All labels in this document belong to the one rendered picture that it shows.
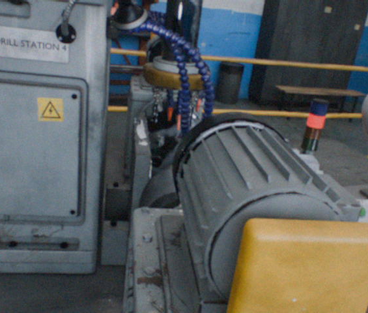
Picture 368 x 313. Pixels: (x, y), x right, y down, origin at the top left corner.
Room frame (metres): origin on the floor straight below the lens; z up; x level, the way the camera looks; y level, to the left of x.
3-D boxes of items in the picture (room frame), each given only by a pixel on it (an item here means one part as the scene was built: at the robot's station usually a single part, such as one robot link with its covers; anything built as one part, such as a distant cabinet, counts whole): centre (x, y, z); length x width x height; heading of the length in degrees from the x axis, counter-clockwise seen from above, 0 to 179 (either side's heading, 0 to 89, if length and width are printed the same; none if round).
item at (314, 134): (1.47, -0.47, 1.10); 0.06 x 0.06 x 0.04
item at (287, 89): (6.02, -1.92, 0.22); 1.40 x 0.33 x 0.43; 108
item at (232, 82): (6.35, -0.57, 0.30); 0.39 x 0.39 x 0.60
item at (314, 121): (1.47, -0.47, 1.14); 0.06 x 0.06 x 0.04
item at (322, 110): (1.47, -0.47, 1.19); 0.06 x 0.06 x 0.04
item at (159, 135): (1.41, 0.06, 1.04); 0.41 x 0.25 x 0.25; 10
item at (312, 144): (1.47, -0.47, 1.05); 0.06 x 0.06 x 0.04
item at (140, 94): (1.67, 0.11, 0.99); 0.35 x 0.31 x 0.37; 10
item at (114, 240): (1.05, 0.16, 0.97); 0.30 x 0.11 x 0.34; 10
